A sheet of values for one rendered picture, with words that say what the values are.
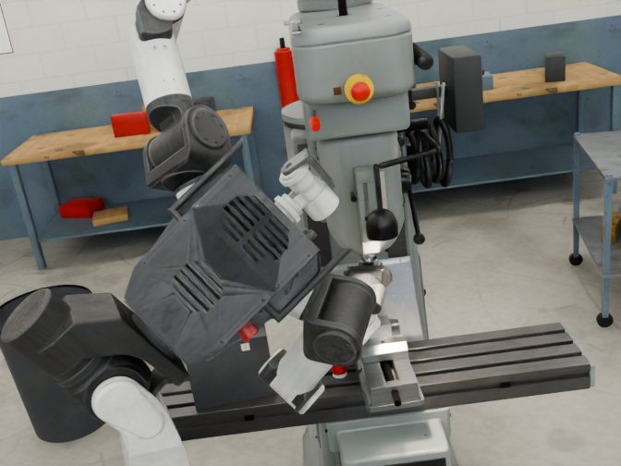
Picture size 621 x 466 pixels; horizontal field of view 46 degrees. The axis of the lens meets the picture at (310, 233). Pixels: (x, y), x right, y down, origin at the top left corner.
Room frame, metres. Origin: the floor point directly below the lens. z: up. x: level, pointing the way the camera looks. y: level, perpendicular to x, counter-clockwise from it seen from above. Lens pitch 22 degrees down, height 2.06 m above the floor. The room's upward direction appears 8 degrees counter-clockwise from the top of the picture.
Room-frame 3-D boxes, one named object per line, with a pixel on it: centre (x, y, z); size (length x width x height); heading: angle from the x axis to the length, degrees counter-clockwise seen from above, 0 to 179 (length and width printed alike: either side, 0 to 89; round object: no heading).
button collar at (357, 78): (1.53, -0.14, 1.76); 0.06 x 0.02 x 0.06; 89
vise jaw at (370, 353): (1.70, -0.15, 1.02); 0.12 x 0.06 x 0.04; 91
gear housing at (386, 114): (1.80, -0.14, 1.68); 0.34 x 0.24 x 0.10; 179
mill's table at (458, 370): (1.75, -0.09, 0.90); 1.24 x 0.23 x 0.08; 89
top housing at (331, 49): (1.77, -0.14, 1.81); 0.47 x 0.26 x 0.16; 179
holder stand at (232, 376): (1.73, 0.26, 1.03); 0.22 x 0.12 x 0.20; 96
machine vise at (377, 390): (1.73, -0.15, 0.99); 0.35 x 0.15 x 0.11; 1
